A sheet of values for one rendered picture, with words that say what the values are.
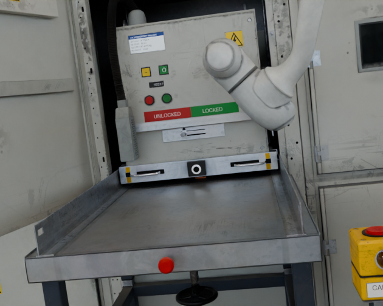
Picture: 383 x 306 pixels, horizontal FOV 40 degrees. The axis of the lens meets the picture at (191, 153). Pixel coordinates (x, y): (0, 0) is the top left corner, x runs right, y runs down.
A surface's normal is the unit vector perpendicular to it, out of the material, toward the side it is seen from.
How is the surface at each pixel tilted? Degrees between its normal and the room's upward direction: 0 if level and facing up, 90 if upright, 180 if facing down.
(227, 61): 92
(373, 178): 90
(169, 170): 90
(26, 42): 90
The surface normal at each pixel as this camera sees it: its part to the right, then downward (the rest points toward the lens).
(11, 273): -0.11, 0.13
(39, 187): 0.91, -0.06
